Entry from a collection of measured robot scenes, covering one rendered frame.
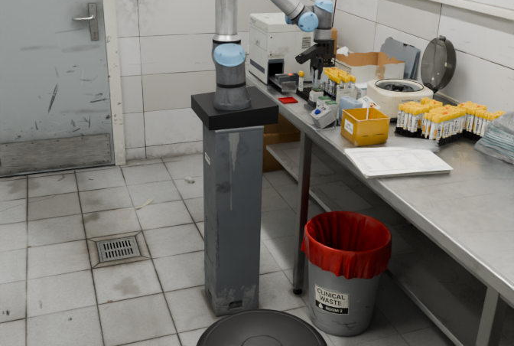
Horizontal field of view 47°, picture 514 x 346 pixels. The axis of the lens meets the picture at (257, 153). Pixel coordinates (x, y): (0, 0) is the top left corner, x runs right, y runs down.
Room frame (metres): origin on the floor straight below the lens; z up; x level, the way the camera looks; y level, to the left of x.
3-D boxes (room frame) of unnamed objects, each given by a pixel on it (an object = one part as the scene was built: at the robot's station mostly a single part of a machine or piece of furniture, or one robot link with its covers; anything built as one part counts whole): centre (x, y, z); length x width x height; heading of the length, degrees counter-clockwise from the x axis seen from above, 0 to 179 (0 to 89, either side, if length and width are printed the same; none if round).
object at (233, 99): (2.23, 0.11, 0.99); 0.15 x 0.15 x 0.10
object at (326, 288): (2.14, -0.39, 0.22); 0.38 x 0.37 x 0.44; 20
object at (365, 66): (2.74, -0.51, 0.95); 0.29 x 0.25 x 0.15; 110
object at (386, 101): (2.38, -0.57, 0.94); 0.30 x 0.24 x 0.12; 101
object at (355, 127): (2.06, -0.40, 0.93); 0.13 x 0.13 x 0.10; 18
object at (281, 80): (2.70, -0.10, 0.92); 0.21 x 0.07 x 0.05; 20
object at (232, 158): (2.24, 0.10, 0.44); 0.20 x 0.20 x 0.87; 20
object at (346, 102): (2.23, -0.37, 0.92); 0.10 x 0.07 x 0.10; 27
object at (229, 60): (2.24, 0.11, 1.11); 0.13 x 0.12 x 0.14; 9
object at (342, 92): (2.58, -0.35, 0.91); 0.20 x 0.10 x 0.07; 20
